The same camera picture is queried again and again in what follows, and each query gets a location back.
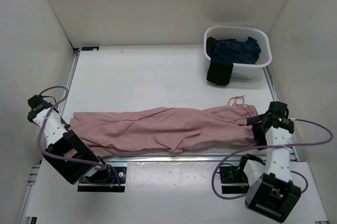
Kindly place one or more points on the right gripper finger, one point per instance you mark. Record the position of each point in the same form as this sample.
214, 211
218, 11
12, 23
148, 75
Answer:
260, 146
259, 119

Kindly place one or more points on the pink trousers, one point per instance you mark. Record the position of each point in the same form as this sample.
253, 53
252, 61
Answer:
164, 129

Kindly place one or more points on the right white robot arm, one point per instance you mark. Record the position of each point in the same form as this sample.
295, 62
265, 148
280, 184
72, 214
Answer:
271, 192

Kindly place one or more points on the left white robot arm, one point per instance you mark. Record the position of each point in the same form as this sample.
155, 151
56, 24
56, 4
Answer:
65, 151

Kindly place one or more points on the white plastic basket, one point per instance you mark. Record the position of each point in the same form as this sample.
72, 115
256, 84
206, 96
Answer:
240, 71

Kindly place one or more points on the black garment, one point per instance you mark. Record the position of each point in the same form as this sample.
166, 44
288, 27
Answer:
221, 64

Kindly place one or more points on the dark blue garment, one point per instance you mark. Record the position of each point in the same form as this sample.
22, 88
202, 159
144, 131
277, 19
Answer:
234, 51

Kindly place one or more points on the blue corner label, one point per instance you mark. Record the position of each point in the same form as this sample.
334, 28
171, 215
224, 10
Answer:
90, 48

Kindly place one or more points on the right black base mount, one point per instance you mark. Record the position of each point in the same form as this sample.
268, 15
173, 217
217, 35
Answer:
233, 181

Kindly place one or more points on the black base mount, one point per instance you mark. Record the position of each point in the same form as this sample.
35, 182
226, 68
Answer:
233, 181
104, 181

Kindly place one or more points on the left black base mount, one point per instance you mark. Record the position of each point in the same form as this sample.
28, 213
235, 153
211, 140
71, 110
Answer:
104, 181

